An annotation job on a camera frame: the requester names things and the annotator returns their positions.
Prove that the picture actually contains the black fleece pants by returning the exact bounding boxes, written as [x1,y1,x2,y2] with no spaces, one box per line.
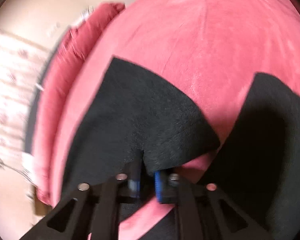
[61,59,300,239]

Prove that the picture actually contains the grey white headboard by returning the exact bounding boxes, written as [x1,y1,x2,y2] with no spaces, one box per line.
[25,40,72,157]

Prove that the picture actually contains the patterned pink curtain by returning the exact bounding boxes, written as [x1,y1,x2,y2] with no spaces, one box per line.
[0,30,50,183]

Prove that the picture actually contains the pink rolled duvet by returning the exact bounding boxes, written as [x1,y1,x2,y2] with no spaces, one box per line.
[31,2,125,205]

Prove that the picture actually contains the pink velvet bed sheet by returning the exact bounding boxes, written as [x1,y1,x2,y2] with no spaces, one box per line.
[50,0,300,239]

